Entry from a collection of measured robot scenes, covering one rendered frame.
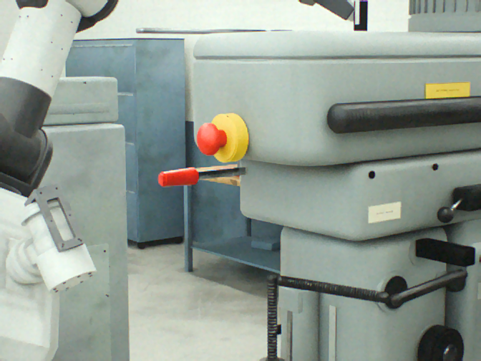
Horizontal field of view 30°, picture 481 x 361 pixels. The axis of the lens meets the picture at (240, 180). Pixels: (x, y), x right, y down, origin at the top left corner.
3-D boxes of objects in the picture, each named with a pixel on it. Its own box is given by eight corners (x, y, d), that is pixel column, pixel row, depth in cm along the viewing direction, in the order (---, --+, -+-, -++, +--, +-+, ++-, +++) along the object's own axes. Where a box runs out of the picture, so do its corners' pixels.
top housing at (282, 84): (305, 171, 102) (305, 29, 100) (175, 152, 123) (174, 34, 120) (543, 144, 131) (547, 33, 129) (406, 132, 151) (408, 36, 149)
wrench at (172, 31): (147, 33, 115) (147, 26, 115) (131, 34, 118) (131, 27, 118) (293, 34, 129) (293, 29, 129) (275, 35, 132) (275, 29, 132)
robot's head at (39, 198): (33, 273, 117) (50, 253, 111) (8, 214, 119) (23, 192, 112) (76, 258, 121) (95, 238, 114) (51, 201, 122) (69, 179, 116)
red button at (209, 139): (212, 157, 108) (211, 124, 107) (192, 155, 111) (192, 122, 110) (233, 155, 110) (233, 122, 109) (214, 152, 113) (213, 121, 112)
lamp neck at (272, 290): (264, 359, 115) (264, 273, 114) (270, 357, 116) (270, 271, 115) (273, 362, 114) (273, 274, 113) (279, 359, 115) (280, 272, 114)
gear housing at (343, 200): (357, 245, 110) (358, 164, 109) (235, 217, 129) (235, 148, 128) (520, 214, 131) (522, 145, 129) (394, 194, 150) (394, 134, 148)
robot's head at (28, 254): (29, 304, 116) (69, 276, 111) (-1, 233, 118) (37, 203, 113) (66, 293, 121) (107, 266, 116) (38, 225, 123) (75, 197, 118)
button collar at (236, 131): (236, 165, 109) (236, 114, 108) (207, 160, 114) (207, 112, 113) (249, 163, 110) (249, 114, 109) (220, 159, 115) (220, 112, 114)
